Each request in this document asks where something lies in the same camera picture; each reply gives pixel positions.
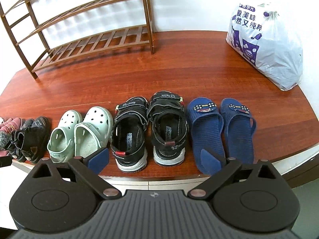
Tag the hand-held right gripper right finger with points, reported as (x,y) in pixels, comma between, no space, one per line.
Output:
(211,160)

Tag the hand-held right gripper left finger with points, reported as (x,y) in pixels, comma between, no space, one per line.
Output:
(99,159)

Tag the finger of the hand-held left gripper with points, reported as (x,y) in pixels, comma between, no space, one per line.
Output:
(5,161)

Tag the black lace-up shoe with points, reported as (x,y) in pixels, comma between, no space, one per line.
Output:
(17,142)
(37,134)

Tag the blue slide slipper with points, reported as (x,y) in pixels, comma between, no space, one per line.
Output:
(204,132)
(239,137)

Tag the black sport sandal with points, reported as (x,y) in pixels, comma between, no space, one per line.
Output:
(127,139)
(169,134)

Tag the pale green clog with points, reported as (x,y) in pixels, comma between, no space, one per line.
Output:
(97,122)
(62,142)

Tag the pink fur boot yellow emblem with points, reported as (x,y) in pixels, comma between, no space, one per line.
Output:
(12,124)

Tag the wooden shoe rack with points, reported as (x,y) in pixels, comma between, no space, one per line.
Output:
(148,17)

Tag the white printed plastic bag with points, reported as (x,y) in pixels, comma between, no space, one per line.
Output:
(269,49)

